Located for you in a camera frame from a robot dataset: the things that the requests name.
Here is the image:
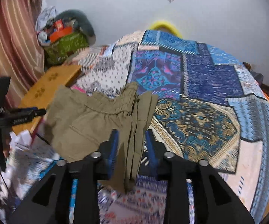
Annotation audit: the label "olive green pants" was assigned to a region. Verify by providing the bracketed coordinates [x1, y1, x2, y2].
[43, 83, 158, 193]

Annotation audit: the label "striped pink curtain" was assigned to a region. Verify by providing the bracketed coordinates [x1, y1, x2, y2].
[0, 0, 44, 108]

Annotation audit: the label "folded pink garment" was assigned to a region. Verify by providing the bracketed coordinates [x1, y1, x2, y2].
[71, 85, 86, 93]

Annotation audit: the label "green storage bag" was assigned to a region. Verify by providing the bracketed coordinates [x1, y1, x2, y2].
[44, 32, 89, 66]

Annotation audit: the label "blue patchwork bedspread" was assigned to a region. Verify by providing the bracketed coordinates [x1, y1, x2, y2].
[72, 30, 269, 223]

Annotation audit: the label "grey plush pillow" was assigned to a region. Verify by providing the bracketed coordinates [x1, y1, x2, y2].
[54, 9, 95, 37]

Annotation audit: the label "yellow ring pillow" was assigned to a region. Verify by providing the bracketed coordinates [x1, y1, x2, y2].
[149, 20, 183, 38]

